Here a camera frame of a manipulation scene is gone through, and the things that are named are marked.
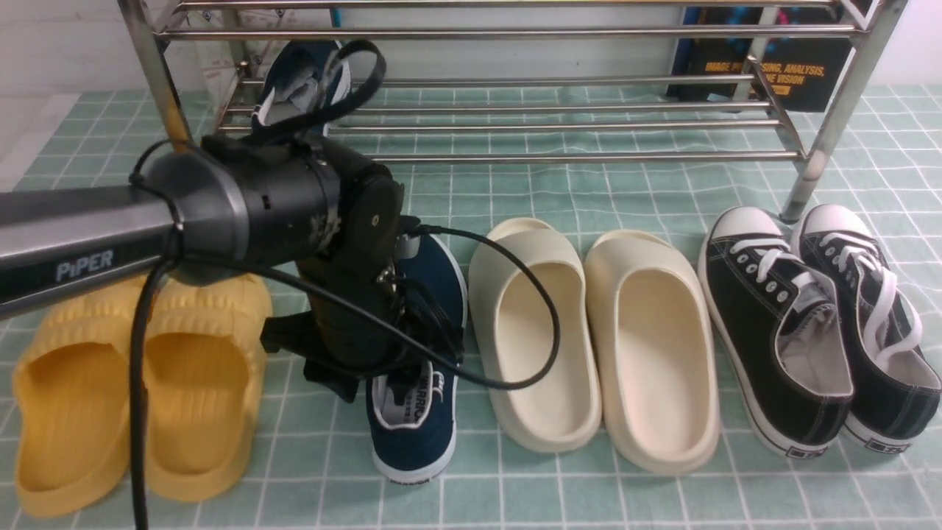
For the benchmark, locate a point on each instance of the silver metal shoe rack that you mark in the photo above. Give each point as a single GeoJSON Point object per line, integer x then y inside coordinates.
{"type": "Point", "coordinates": [483, 45]}

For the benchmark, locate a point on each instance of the right cream foam slipper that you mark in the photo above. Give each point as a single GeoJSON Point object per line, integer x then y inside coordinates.
{"type": "Point", "coordinates": [652, 337]}

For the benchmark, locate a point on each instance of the left cream foam slipper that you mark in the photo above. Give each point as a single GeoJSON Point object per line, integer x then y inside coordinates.
{"type": "Point", "coordinates": [514, 332]}

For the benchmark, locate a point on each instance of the navy slip-on shoe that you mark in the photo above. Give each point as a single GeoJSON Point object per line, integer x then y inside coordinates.
{"type": "Point", "coordinates": [294, 84]}
{"type": "Point", "coordinates": [411, 413]}

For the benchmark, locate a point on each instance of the right black canvas sneaker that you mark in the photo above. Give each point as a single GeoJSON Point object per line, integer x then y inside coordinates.
{"type": "Point", "coordinates": [896, 391]}

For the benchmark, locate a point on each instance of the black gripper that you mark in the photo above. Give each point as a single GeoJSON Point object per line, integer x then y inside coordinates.
{"type": "Point", "coordinates": [342, 349]}

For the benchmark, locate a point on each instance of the cream foam slipper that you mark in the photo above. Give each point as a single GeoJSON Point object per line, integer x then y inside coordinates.
{"type": "Point", "coordinates": [514, 332]}
{"type": "Point", "coordinates": [652, 337]}

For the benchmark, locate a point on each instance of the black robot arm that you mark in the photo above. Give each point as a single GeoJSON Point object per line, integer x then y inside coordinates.
{"type": "Point", "coordinates": [332, 212]}

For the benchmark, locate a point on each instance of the left yellow rubber slipper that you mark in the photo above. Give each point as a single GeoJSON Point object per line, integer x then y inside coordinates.
{"type": "Point", "coordinates": [71, 386]}

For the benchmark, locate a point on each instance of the black book with orange text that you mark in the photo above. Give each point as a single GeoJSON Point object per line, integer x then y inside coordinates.
{"type": "Point", "coordinates": [803, 72]}

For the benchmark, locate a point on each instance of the left black canvas sneaker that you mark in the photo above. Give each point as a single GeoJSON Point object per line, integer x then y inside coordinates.
{"type": "Point", "coordinates": [778, 319]}

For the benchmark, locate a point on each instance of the right yellow rubber slipper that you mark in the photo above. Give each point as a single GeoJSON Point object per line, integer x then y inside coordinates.
{"type": "Point", "coordinates": [203, 370]}

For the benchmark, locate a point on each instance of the black canvas sneaker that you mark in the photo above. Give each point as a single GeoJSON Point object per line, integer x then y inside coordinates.
{"type": "Point", "coordinates": [896, 391]}
{"type": "Point", "coordinates": [778, 319]}

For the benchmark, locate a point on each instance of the yellow rubber slipper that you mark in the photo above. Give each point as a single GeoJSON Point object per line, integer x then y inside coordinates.
{"type": "Point", "coordinates": [203, 370]}
{"type": "Point", "coordinates": [71, 386]}

